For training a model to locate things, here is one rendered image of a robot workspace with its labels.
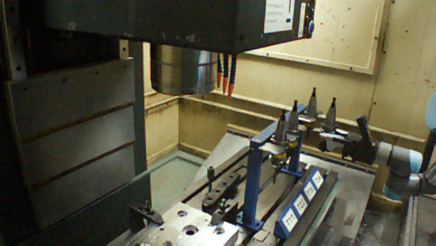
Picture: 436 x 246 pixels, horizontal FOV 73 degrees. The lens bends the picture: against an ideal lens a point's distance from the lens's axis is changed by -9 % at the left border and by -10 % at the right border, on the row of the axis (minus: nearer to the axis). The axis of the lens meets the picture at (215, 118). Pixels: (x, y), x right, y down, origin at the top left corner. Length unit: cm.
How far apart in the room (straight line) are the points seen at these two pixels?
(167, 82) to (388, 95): 117
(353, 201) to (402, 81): 61
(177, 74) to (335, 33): 107
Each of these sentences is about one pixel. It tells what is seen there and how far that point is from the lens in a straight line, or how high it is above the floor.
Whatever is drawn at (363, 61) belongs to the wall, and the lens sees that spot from 164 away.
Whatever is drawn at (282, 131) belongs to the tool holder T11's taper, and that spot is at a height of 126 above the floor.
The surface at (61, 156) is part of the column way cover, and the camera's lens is 115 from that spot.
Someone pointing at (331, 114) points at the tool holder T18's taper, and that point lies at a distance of 121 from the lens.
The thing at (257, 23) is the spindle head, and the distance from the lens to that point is 62.
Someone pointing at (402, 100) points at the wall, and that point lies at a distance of 165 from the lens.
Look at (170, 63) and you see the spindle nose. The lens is 71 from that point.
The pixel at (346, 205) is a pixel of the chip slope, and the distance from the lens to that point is 166.
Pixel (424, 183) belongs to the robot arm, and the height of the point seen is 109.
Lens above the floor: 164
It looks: 21 degrees down
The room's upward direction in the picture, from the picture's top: 3 degrees clockwise
